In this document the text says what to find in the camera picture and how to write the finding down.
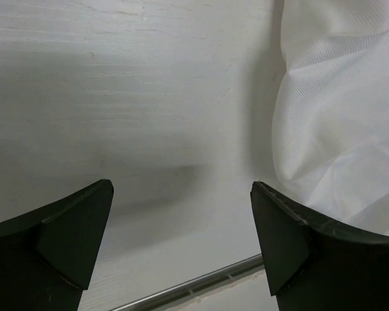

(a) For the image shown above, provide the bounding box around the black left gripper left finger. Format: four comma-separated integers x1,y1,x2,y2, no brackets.
0,179,113,310

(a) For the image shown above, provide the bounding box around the aluminium table edge rail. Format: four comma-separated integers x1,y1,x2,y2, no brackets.
116,254,264,310

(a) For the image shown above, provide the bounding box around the white pleated skirt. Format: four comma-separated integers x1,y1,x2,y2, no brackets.
272,1,389,236

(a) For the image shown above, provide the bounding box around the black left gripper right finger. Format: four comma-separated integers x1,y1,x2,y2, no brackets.
250,181,389,311

